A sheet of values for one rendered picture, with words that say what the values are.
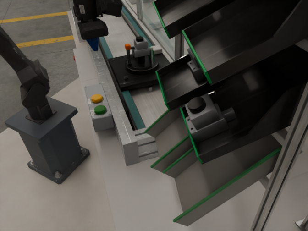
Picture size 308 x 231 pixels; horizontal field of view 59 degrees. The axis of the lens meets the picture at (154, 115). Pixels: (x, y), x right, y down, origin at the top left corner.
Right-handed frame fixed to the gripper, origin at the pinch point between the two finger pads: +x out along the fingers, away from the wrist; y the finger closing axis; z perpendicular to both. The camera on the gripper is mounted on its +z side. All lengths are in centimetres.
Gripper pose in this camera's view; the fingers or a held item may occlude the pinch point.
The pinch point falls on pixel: (93, 38)
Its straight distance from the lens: 75.4
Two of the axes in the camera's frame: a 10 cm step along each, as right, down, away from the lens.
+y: -3.1, -6.1, 7.3
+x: 0.5, 7.6, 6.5
